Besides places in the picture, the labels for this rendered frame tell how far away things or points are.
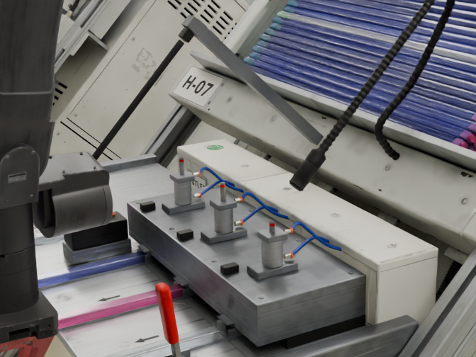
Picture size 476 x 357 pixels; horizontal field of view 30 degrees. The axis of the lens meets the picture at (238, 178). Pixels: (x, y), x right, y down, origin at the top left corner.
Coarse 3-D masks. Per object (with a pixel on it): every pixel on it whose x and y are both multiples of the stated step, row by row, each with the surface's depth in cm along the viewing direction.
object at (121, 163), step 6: (138, 156) 150; (144, 156) 150; (150, 156) 150; (156, 156) 150; (102, 162) 147; (108, 162) 147; (114, 162) 147; (120, 162) 147; (126, 162) 148; (132, 162) 148; (138, 162) 149; (144, 162) 149; (150, 162) 150; (156, 162) 150; (108, 168) 146; (114, 168) 147; (120, 168) 148; (126, 168) 148
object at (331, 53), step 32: (320, 0) 131; (352, 0) 125; (384, 0) 120; (416, 0) 115; (288, 32) 132; (320, 32) 126; (352, 32) 121; (384, 32) 116; (416, 32) 111; (448, 32) 108; (256, 64) 133; (288, 64) 127; (320, 64) 122; (352, 64) 117; (416, 64) 108; (448, 64) 104; (352, 96) 113; (384, 96) 109; (416, 96) 105; (448, 96) 101; (416, 128) 102; (448, 128) 98
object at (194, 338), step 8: (208, 328) 93; (216, 328) 93; (184, 336) 92; (192, 336) 92; (200, 336) 92; (208, 336) 92; (216, 336) 93; (152, 344) 90; (160, 344) 90; (168, 344) 90; (184, 344) 91; (192, 344) 92; (200, 344) 92; (120, 352) 89; (128, 352) 89; (136, 352) 89; (144, 352) 89; (152, 352) 90; (160, 352) 90; (168, 352) 90
